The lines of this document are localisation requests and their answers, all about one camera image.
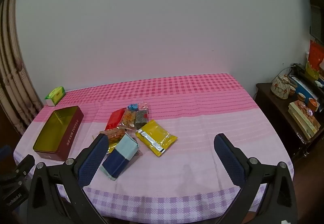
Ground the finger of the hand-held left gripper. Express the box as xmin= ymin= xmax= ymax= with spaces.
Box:
xmin=14 ymin=154 xmax=35 ymax=176

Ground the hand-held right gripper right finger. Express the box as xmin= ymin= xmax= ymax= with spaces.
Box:
xmin=214 ymin=133 xmax=297 ymax=224

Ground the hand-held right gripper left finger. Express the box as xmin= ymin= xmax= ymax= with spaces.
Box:
xmin=27 ymin=133 xmax=110 ymax=224

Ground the dark and light blue packet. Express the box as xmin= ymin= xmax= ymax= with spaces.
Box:
xmin=100 ymin=133 xmax=140 ymax=181

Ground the dark red tin box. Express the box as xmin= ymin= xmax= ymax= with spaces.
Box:
xmin=33 ymin=106 xmax=84 ymax=162

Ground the red snack packet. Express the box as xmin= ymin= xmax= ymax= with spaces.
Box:
xmin=105 ymin=109 xmax=126 ymax=131

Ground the clear packet of orange snack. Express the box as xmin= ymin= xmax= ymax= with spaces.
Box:
xmin=118 ymin=108 xmax=138 ymax=129

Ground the clear packet of dark snack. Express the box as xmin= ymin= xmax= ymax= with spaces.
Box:
xmin=134 ymin=110 xmax=148 ymax=130

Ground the yellow packet with silver strip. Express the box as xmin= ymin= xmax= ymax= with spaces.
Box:
xmin=135 ymin=119 xmax=178 ymax=158

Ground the pink checked tablecloth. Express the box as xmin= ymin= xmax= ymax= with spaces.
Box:
xmin=13 ymin=73 xmax=295 ymax=219

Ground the dark wooden side table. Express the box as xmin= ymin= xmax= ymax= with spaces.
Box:
xmin=254 ymin=83 xmax=324 ymax=164

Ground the green tissue box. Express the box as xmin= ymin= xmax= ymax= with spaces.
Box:
xmin=45 ymin=86 xmax=66 ymax=107

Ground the stack of beige books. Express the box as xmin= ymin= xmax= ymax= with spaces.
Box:
xmin=288 ymin=101 xmax=322 ymax=141

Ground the floral teapot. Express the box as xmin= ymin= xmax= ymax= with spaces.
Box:
xmin=270 ymin=75 xmax=297 ymax=100

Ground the yellow green packet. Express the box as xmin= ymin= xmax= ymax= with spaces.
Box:
xmin=305 ymin=61 xmax=320 ymax=80

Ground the red paper bag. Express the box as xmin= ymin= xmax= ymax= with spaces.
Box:
xmin=309 ymin=40 xmax=324 ymax=71

